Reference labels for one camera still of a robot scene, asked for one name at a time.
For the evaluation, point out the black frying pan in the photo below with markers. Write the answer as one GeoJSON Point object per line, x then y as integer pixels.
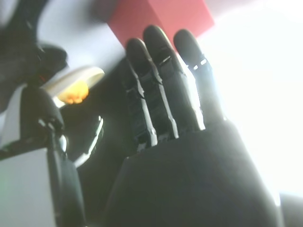
{"type": "Point", "coordinates": [109, 106]}

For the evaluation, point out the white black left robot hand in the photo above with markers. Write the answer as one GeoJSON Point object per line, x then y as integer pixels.
{"type": "Point", "coordinates": [189, 179]}

